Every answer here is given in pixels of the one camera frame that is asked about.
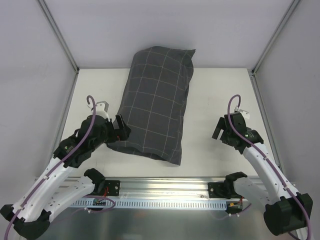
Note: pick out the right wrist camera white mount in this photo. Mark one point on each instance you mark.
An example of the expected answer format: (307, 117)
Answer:
(244, 113)

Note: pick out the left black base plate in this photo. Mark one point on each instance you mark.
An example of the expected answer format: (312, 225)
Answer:
(109, 188)

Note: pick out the left aluminium frame post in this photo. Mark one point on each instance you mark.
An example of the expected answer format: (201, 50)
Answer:
(58, 34)

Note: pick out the aluminium mounting rail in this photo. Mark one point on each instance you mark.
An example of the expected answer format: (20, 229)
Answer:
(165, 186)

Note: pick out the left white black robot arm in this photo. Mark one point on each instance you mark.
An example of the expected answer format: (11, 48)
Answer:
(35, 211)

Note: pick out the right aluminium frame post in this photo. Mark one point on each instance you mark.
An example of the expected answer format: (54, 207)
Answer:
(281, 25)

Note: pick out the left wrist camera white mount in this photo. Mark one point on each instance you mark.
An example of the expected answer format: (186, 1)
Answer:
(102, 109)

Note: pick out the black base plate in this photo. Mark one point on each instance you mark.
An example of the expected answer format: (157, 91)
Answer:
(109, 188)
(217, 190)

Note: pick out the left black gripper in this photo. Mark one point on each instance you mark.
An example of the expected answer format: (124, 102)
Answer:
(114, 130)

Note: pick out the dark grey checked pillowcase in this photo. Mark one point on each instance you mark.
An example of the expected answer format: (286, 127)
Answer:
(154, 102)

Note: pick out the white slotted cable duct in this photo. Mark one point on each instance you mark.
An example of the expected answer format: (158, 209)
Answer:
(95, 203)

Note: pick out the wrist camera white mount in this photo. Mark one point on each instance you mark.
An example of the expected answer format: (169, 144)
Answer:
(244, 113)
(102, 109)

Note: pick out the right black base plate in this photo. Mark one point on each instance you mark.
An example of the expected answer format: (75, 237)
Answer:
(217, 190)

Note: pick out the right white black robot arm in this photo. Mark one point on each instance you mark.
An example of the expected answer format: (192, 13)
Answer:
(283, 207)

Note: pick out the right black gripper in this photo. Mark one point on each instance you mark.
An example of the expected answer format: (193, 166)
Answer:
(225, 132)

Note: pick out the aluminium frame post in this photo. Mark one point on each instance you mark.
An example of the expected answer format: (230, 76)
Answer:
(281, 25)
(58, 34)

